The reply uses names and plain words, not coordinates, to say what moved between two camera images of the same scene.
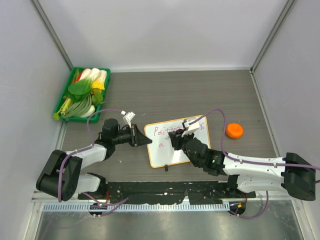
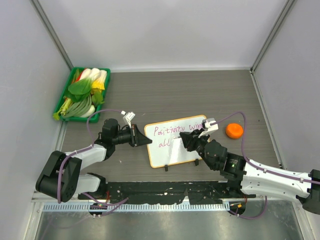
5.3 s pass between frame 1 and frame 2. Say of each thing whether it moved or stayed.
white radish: stayed
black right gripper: moved
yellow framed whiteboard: stayed
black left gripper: stayed
